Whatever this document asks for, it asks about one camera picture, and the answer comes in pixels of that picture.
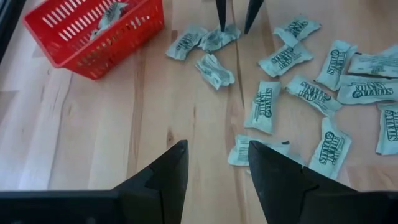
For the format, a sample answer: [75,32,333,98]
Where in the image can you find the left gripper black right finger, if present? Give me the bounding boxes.
[248,140,398,224]

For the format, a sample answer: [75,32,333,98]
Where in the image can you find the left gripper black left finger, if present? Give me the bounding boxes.
[0,139,190,224]

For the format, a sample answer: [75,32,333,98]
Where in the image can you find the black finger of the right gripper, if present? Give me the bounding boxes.
[215,0,227,33]
[243,0,265,35]

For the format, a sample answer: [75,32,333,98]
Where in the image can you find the red plastic slotted basket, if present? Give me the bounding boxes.
[23,0,165,81]

